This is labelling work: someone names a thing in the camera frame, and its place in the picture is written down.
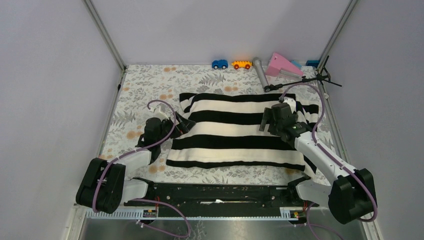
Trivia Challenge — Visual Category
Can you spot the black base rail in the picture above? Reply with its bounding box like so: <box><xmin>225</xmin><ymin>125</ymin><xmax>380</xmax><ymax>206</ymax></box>
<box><xmin>124</xmin><ymin>183</ymin><xmax>310</xmax><ymax>219</ymax></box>

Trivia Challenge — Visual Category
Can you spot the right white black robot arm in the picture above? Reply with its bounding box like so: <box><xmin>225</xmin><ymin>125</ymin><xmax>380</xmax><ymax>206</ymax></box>
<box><xmin>259</xmin><ymin>102</ymin><xmax>378</xmax><ymax>224</ymax></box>

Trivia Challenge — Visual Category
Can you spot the right aluminium frame post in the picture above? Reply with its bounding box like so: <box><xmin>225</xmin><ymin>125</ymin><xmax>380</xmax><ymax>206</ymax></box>
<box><xmin>318</xmin><ymin>0</ymin><xmax>360</xmax><ymax>68</ymax></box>

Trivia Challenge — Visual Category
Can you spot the left aluminium frame post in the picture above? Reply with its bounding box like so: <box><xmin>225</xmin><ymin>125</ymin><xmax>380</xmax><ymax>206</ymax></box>
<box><xmin>82</xmin><ymin>0</ymin><xmax>127</xmax><ymax>72</ymax></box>

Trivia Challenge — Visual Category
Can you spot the orange yellow toy car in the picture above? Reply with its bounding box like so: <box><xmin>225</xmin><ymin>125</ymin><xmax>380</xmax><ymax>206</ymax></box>
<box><xmin>231</xmin><ymin>61</ymin><xmax>253</xmax><ymax>70</ymax></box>

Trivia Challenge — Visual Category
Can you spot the grey microphone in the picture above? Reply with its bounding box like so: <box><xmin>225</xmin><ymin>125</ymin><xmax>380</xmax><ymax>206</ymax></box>
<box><xmin>252</xmin><ymin>57</ymin><xmax>270</xmax><ymax>93</ymax></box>

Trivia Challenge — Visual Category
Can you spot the black white striped pillowcase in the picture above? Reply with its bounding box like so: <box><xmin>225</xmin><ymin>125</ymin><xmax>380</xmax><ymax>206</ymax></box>
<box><xmin>166</xmin><ymin>92</ymin><xmax>317</xmax><ymax>177</ymax></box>

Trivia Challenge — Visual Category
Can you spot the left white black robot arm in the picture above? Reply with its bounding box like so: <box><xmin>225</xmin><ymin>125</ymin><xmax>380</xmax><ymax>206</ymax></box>
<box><xmin>75</xmin><ymin>113</ymin><xmax>196</xmax><ymax>214</ymax></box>

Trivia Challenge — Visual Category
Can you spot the aluminium frame post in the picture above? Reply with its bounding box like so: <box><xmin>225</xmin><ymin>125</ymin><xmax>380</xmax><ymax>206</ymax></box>
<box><xmin>318</xmin><ymin>0</ymin><xmax>360</xmax><ymax>68</ymax></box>
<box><xmin>82</xmin><ymin>0</ymin><xmax>127</xmax><ymax>72</ymax></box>

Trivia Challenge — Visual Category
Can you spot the pink triangular block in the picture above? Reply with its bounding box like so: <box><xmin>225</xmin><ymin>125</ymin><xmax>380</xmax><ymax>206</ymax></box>
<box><xmin>265</xmin><ymin>52</ymin><xmax>304</xmax><ymax>77</ymax></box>

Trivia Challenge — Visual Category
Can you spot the floral patterned table mat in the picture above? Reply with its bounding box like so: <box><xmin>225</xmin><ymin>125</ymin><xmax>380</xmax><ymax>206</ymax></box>
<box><xmin>94</xmin><ymin>64</ymin><xmax>340</xmax><ymax>186</ymax></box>

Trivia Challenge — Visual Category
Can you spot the dark blue block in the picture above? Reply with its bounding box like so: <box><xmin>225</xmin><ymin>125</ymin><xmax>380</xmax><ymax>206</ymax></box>
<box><xmin>305</xmin><ymin>60</ymin><xmax>320</xmax><ymax>68</ymax></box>

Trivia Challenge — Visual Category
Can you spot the light blue block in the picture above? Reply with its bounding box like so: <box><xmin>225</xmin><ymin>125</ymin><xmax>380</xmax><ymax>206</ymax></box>
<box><xmin>291</xmin><ymin>60</ymin><xmax>302</xmax><ymax>69</ymax></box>

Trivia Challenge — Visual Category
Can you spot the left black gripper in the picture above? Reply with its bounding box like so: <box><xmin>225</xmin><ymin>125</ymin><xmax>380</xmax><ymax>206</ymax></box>
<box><xmin>156</xmin><ymin>111</ymin><xmax>195</xmax><ymax>145</ymax></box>

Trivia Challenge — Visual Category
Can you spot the blue toy car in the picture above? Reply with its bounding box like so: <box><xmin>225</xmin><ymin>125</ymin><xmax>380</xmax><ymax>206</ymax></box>
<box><xmin>211</xmin><ymin>59</ymin><xmax>229</xmax><ymax>70</ymax></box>

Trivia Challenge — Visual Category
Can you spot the black mini tripod stand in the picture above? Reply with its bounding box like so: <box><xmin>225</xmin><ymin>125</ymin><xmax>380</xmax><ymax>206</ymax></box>
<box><xmin>263</xmin><ymin>55</ymin><xmax>342</xmax><ymax>93</ymax></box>

